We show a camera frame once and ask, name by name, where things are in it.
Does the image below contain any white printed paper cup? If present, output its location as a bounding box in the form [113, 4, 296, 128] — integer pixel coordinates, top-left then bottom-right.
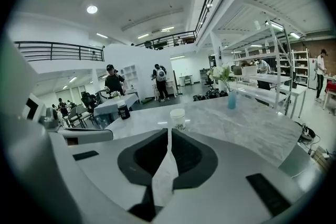
[170, 108, 186, 131]

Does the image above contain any white metal shelf rack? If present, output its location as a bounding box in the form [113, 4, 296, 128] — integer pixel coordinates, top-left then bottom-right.
[233, 19, 296, 119]

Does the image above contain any white cubby shelf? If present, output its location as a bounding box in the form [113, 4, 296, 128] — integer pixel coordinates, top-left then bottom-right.
[122, 65, 137, 88]

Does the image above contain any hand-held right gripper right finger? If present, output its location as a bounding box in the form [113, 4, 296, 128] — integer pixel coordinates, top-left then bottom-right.
[154, 127, 303, 224]

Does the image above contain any pile of black bags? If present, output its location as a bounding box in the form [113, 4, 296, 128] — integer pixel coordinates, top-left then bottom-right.
[193, 88, 228, 102]

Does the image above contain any white long table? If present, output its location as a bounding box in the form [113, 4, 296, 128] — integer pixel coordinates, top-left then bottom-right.
[236, 73, 308, 119]

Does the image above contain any table with pale cloth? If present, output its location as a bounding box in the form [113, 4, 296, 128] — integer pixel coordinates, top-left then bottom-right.
[93, 93, 140, 124]

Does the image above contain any black printed paper cup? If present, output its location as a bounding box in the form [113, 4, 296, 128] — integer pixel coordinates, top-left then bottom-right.
[117, 101, 131, 120]

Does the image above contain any light blue vase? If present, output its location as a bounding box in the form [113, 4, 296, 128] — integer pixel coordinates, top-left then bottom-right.
[227, 89, 238, 110]

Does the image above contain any floor cables and power strip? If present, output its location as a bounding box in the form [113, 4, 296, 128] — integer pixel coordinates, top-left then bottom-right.
[298, 123, 331, 159]

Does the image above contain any white flower bouquet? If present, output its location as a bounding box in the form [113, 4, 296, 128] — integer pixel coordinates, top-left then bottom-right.
[206, 63, 237, 92]

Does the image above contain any white refrigerator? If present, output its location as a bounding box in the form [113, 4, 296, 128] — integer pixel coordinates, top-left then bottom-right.
[307, 58, 320, 90]

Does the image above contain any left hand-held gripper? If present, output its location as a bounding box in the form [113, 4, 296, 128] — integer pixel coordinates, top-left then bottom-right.
[0, 34, 114, 145]

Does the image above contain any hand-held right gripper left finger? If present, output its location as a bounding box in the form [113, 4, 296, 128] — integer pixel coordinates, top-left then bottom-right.
[68, 127, 169, 222]

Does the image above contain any grey chair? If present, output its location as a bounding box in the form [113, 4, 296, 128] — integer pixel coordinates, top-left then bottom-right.
[67, 105, 93, 129]

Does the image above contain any white backpack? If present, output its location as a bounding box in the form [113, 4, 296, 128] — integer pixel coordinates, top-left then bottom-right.
[155, 68, 166, 82]

